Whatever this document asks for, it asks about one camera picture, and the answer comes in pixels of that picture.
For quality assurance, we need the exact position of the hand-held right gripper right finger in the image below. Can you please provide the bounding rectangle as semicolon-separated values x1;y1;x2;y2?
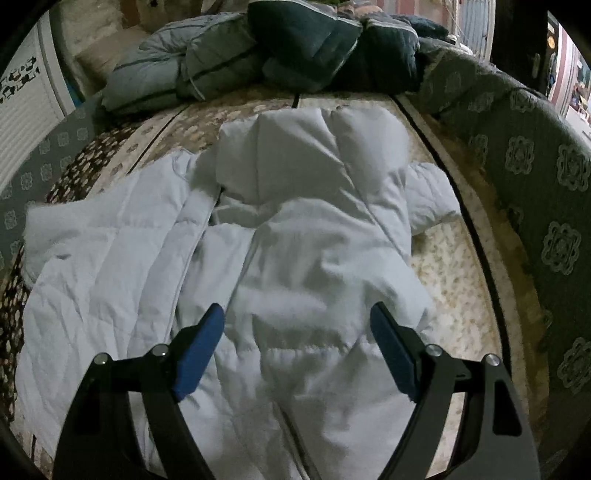
369;302;541;480

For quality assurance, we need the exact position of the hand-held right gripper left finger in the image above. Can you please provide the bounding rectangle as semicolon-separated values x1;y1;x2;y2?
53;303;225;480

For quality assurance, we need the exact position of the white puffer jacket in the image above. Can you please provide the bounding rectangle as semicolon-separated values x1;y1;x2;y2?
16;108;462;480

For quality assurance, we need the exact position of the floral bed mat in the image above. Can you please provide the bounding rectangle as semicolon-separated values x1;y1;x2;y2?
0;88;550;480

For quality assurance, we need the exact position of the white ribbed cabinet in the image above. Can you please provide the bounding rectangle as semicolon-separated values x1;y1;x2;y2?
0;23;75;153

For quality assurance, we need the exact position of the dark teal folded quilt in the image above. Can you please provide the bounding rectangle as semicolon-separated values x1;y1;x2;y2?
247;0;451;93

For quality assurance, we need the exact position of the cream pillow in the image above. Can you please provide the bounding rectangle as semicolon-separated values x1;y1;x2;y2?
60;0;153;88

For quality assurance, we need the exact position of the dark door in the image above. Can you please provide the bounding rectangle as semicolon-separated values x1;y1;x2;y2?
489;0;557;93

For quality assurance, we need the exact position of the white slatted panel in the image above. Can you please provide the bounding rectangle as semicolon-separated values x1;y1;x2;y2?
455;0;497;61

